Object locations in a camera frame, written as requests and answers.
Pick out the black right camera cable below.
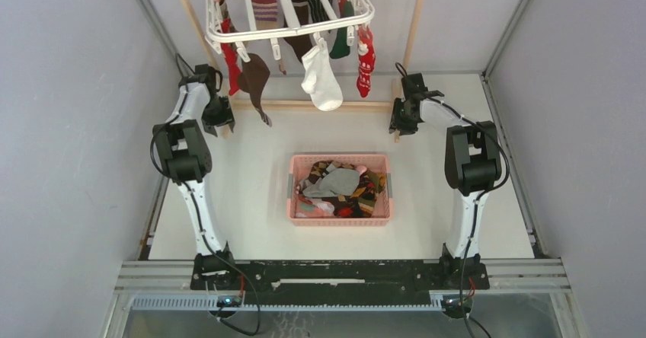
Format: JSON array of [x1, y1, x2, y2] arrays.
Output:
[[394, 62, 512, 338]]

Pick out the maroon purple striped sock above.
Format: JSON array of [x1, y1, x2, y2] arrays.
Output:
[[251, 0, 279, 30]]

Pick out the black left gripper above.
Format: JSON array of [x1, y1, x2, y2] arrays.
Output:
[[201, 97, 235, 137]]

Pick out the black left camera cable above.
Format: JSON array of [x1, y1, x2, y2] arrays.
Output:
[[149, 53, 264, 336]]

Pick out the pink patterned sock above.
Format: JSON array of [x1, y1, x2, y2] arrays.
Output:
[[294, 164, 369, 218]]

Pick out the red white patterned sock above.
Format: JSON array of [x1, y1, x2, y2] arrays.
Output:
[[357, 27, 376, 98]]

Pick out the pink plastic basket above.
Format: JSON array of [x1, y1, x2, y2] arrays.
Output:
[[287, 153, 393, 226]]

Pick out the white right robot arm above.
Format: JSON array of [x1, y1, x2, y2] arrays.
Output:
[[389, 72, 506, 289]]

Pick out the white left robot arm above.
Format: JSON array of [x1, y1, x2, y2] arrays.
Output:
[[150, 64, 239, 290]]

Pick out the black white striped sock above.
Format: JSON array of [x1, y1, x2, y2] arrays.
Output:
[[307, 0, 329, 24]]

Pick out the grey long sock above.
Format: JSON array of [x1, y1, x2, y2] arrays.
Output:
[[302, 168, 360, 199]]

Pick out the red bear sock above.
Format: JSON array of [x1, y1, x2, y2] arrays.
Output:
[[220, 18, 241, 96]]

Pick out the black camera cable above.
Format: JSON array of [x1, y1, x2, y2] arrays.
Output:
[[149, 53, 264, 336], [394, 62, 512, 338]]

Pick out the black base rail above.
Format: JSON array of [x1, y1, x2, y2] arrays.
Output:
[[190, 256, 491, 307]]

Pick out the green dotted sock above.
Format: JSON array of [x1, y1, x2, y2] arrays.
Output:
[[329, 0, 354, 59]]

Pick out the red black argyle sock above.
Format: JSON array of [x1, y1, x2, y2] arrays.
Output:
[[325, 172, 379, 218]]

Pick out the brown sock striped cuff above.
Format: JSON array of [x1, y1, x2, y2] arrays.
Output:
[[282, 0, 315, 65]]

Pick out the wooden hanger stand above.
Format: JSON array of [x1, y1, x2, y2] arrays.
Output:
[[169, 0, 433, 143]]

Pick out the white plastic clip hanger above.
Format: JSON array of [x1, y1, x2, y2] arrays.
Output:
[[203, 0, 376, 62]]

